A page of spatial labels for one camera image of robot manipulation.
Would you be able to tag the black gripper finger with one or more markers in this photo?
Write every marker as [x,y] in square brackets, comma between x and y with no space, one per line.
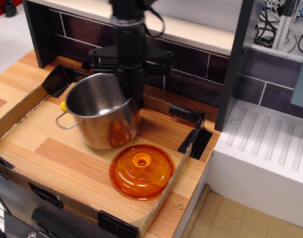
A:
[124,78]
[138,80]

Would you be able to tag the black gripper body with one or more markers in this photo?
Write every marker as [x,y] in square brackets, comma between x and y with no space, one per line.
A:
[131,53]

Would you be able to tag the stainless steel metal pot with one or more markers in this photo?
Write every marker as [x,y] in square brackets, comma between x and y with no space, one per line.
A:
[105,117]

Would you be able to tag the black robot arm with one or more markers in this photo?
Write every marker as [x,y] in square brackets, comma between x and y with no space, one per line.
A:
[130,12]

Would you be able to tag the orange transparent pot lid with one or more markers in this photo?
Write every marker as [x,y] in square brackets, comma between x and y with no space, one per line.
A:
[141,172]

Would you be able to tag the brown cardboard fence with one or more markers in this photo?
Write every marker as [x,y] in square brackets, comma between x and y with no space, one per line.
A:
[51,180]

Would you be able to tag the yellow plastic banana toy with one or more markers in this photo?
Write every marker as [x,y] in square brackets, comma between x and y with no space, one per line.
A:
[63,106]

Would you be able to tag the light wooden shelf board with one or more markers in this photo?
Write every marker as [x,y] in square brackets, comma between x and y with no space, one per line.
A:
[180,31]

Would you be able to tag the black tape right corner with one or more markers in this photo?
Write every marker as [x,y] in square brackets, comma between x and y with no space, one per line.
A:
[199,137]

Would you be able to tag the black caster wheel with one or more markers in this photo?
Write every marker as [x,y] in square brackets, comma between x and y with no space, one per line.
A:
[8,8]

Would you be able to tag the black tape front corner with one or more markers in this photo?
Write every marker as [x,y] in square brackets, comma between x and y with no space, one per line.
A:
[117,226]

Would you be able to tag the white ribbed drain board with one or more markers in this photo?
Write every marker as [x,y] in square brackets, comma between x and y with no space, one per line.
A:
[258,162]

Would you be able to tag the dark grey shelf post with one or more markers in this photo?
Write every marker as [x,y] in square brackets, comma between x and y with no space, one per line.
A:
[243,41]

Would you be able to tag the grey aluminium frame profile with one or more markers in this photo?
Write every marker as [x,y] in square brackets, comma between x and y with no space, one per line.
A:
[290,10]

